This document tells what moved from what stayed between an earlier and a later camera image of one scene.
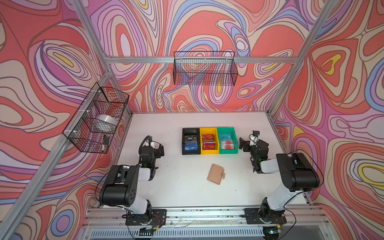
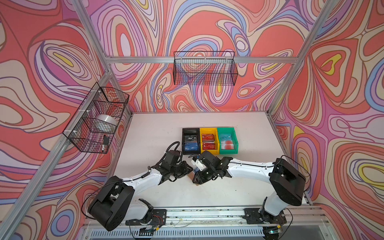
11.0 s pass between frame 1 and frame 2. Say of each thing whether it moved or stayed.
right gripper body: moved
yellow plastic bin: stayed
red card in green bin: stayed
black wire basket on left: stayed
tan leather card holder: moved
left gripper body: moved
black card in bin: stayed
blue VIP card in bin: stayed
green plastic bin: stayed
